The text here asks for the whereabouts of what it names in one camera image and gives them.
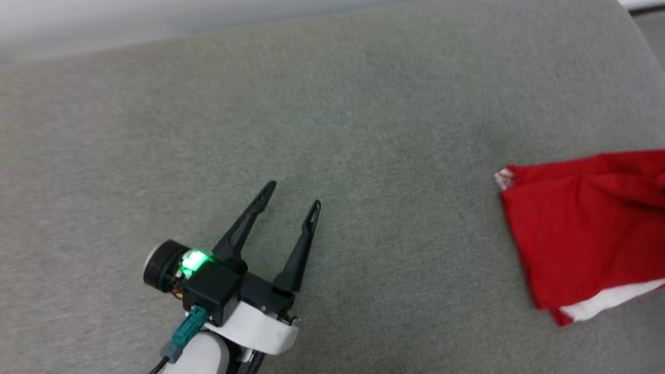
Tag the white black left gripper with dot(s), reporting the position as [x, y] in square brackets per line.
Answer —
[260, 322]

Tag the red and white garment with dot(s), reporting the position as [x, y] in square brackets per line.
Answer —
[587, 228]

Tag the black wall baseboard strip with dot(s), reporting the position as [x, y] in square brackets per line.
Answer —
[647, 6]

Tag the teal left camera connector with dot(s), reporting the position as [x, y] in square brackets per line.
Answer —
[184, 332]

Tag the grey fabric sofa cushion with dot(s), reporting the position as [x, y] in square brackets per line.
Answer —
[363, 130]

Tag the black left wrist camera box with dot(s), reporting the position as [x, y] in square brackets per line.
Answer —
[213, 288]

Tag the black round left gripper motor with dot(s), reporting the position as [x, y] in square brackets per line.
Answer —
[161, 265]

